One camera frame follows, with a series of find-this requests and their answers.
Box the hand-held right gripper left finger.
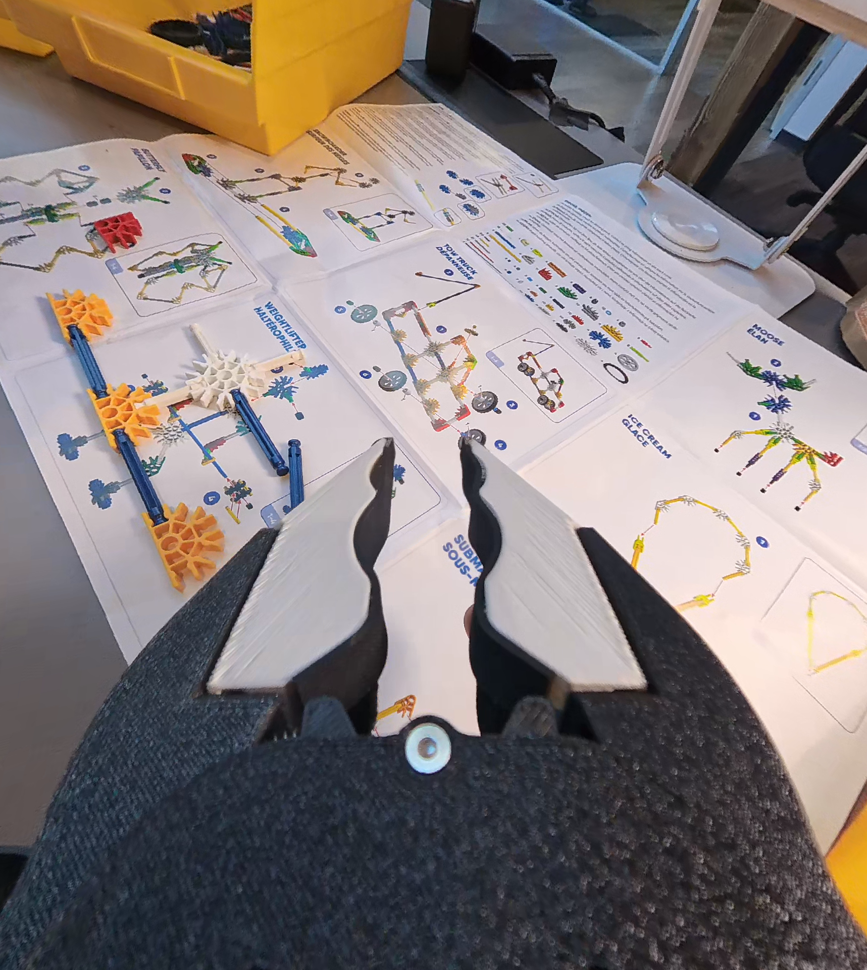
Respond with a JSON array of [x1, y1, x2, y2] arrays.
[[206, 436, 396, 735]]

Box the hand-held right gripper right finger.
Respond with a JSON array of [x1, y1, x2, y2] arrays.
[[458, 438, 648, 735]]

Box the orange fan-shaped connector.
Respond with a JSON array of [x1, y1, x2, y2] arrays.
[[87, 382, 162, 448], [141, 502, 226, 591], [47, 290, 114, 342]]

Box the white snowflake connector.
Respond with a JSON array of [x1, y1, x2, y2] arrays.
[[185, 350, 271, 410]]

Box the red corner connector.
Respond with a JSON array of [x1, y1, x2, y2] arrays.
[[94, 214, 143, 253]]

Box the large yellow plastic bin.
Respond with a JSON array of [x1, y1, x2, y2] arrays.
[[2, 0, 413, 156]]

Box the pile of toy pieces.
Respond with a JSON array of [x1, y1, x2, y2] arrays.
[[149, 4, 254, 71]]

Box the white printed instruction sheet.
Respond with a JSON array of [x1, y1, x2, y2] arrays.
[[0, 102, 867, 853]]

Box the black office chair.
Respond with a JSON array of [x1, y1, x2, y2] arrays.
[[804, 68, 867, 255]]

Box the black power adapter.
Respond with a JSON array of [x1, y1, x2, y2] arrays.
[[471, 30, 559, 90]]

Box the wooden beam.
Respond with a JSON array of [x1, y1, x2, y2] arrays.
[[694, 0, 805, 179]]

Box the black box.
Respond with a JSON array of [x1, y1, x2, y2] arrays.
[[426, 0, 478, 84]]

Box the black cable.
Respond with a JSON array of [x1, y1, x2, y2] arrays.
[[532, 72, 627, 142]]

